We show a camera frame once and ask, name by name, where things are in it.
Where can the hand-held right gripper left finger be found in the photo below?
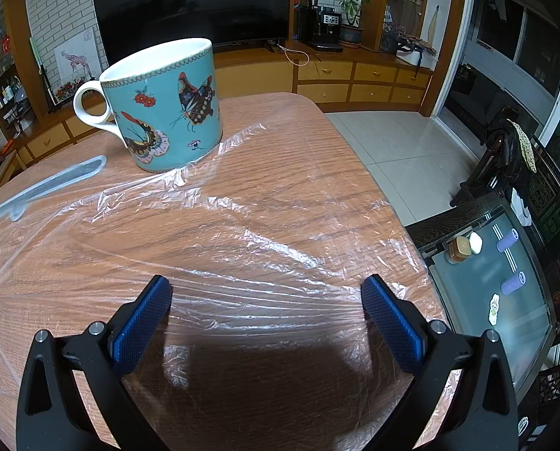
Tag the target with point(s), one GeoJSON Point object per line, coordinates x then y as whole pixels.
{"type": "Point", "coordinates": [141, 324]}

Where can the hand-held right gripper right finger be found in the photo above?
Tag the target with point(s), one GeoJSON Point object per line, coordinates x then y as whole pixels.
{"type": "Point", "coordinates": [392, 324]}

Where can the amber jar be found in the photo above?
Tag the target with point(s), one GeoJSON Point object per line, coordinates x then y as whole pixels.
{"type": "Point", "coordinates": [458, 251]}

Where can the glass coffee table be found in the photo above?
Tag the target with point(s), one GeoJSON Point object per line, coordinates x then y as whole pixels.
{"type": "Point", "coordinates": [486, 282]}

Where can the small white sticker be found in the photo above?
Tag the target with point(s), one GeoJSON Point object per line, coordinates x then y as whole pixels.
{"type": "Point", "coordinates": [494, 309]}

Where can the small white lid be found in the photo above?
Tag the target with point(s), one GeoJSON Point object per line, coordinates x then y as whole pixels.
{"type": "Point", "coordinates": [476, 243]}

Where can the purple hair roller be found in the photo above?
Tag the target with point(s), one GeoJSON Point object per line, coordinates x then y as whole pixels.
{"type": "Point", "coordinates": [513, 283]}
{"type": "Point", "coordinates": [507, 240]}

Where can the grey plastic strip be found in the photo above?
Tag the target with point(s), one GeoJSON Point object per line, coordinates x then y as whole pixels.
{"type": "Point", "coordinates": [54, 182]}

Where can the dark carved wooden chair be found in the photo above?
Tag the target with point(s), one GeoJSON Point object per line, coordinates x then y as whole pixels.
{"type": "Point", "coordinates": [543, 197]}

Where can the dark jacket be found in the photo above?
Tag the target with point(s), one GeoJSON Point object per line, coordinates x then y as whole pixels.
{"type": "Point", "coordinates": [508, 150]}

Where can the yellow patterned cloth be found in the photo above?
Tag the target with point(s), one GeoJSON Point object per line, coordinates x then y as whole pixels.
{"type": "Point", "coordinates": [525, 148]}

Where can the teal butterfly mug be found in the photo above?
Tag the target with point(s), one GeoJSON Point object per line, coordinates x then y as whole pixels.
{"type": "Point", "coordinates": [167, 103]}

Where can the wooden television cabinet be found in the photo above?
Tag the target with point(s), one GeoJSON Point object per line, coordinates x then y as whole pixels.
{"type": "Point", "coordinates": [327, 91]}

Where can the red flower painting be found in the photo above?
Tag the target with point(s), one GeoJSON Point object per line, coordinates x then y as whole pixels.
{"type": "Point", "coordinates": [70, 91]}

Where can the white bag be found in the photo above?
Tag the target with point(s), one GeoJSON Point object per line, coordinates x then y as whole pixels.
{"type": "Point", "coordinates": [411, 54]}

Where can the giraffe picture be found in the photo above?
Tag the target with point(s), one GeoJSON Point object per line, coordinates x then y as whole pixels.
{"type": "Point", "coordinates": [77, 56]}

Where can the broad-leaf potted plant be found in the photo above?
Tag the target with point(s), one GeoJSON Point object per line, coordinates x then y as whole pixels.
{"type": "Point", "coordinates": [350, 35]}

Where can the black coffee machine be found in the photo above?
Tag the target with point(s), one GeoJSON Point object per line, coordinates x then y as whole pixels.
{"type": "Point", "coordinates": [329, 23]}

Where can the black coffee grinder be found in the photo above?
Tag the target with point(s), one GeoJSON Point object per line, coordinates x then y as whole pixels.
{"type": "Point", "coordinates": [305, 19]}

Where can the black flat television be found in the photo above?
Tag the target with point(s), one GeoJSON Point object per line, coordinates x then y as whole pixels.
{"type": "Point", "coordinates": [190, 9]}

